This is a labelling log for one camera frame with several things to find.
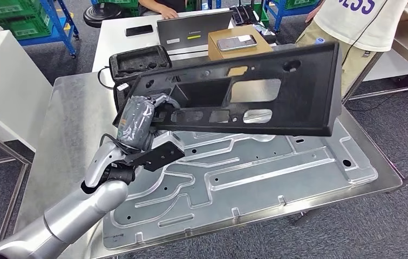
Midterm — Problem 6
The black round base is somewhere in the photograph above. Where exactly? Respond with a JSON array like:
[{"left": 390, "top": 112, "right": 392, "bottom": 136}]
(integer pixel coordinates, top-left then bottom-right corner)
[{"left": 83, "top": 3, "right": 124, "bottom": 29}]

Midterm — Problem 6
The black floor cable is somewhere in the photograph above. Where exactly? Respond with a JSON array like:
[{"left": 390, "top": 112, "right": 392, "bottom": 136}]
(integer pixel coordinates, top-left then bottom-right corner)
[{"left": 346, "top": 92, "right": 399, "bottom": 114}]

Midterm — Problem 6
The flat phone device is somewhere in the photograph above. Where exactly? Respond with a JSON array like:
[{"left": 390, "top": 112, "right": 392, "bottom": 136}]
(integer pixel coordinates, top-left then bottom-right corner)
[{"left": 216, "top": 34, "right": 259, "bottom": 52}]

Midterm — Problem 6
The brown cardboard box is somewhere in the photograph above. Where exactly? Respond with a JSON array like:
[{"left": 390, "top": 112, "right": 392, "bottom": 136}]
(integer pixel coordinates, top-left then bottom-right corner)
[{"left": 207, "top": 24, "right": 273, "bottom": 62}]

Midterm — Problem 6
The black foam case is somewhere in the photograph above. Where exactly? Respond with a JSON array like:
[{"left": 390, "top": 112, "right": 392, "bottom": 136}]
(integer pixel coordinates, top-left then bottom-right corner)
[{"left": 108, "top": 45, "right": 173, "bottom": 112}]

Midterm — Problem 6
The grey sheet metal panel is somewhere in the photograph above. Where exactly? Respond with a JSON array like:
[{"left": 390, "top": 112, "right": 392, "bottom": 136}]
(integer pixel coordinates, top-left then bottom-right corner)
[{"left": 102, "top": 119, "right": 379, "bottom": 251}]

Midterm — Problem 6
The thin black cable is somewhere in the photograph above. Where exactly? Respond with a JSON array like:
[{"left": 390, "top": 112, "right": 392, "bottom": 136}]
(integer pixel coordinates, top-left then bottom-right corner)
[{"left": 341, "top": 0, "right": 391, "bottom": 67}]

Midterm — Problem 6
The stainless steel workbench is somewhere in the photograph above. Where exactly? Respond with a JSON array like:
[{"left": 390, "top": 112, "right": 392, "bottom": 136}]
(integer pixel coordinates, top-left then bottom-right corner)
[{"left": 13, "top": 43, "right": 404, "bottom": 259}]

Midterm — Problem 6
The white table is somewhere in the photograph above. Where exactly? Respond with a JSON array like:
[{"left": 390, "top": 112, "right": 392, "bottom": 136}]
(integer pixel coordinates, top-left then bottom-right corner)
[{"left": 92, "top": 8, "right": 241, "bottom": 74}]

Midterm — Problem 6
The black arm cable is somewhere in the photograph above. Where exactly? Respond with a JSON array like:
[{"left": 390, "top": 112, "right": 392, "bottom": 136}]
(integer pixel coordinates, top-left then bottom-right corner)
[{"left": 99, "top": 133, "right": 135, "bottom": 155}]

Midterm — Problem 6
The green plastic crate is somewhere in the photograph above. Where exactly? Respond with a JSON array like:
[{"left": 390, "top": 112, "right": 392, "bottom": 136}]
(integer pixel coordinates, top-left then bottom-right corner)
[
  {"left": 253, "top": 3, "right": 270, "bottom": 29},
  {"left": 0, "top": 10, "right": 53, "bottom": 40},
  {"left": 0, "top": 0, "right": 43, "bottom": 19}
]

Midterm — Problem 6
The black case cable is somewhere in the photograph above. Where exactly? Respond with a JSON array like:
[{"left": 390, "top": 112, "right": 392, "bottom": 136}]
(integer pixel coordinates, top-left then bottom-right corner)
[{"left": 97, "top": 66, "right": 116, "bottom": 91}]

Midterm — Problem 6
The blue metal cart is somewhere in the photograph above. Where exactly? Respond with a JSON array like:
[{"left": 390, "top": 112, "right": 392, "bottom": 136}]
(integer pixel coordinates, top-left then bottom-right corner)
[{"left": 17, "top": 0, "right": 80, "bottom": 59}]

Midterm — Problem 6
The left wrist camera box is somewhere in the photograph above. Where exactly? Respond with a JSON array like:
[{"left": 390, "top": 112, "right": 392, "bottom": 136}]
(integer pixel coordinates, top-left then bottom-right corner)
[{"left": 124, "top": 130, "right": 186, "bottom": 173}]

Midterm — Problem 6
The seated person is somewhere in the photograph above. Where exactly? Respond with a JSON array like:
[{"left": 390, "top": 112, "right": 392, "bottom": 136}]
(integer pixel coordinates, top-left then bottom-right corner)
[{"left": 138, "top": 0, "right": 192, "bottom": 21}]

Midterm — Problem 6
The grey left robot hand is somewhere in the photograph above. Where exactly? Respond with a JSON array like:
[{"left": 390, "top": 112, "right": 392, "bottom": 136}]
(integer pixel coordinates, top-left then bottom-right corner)
[{"left": 117, "top": 93, "right": 181, "bottom": 151}]

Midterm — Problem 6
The black smartphone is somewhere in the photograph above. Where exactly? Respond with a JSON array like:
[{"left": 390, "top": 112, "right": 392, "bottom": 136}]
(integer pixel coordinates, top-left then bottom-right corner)
[{"left": 125, "top": 24, "right": 154, "bottom": 38}]

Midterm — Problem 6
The grey laptop computer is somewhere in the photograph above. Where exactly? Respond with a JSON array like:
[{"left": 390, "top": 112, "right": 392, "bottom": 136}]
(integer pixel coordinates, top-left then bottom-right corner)
[{"left": 156, "top": 10, "right": 234, "bottom": 57}]

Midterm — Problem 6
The white cabinet box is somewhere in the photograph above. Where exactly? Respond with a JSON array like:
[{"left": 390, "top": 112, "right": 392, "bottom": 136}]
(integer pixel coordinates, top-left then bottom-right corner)
[{"left": 362, "top": 50, "right": 408, "bottom": 100}]

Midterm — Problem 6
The black plastic frame part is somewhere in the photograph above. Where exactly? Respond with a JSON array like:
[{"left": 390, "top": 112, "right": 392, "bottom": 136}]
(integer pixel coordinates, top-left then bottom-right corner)
[{"left": 112, "top": 41, "right": 343, "bottom": 138}]

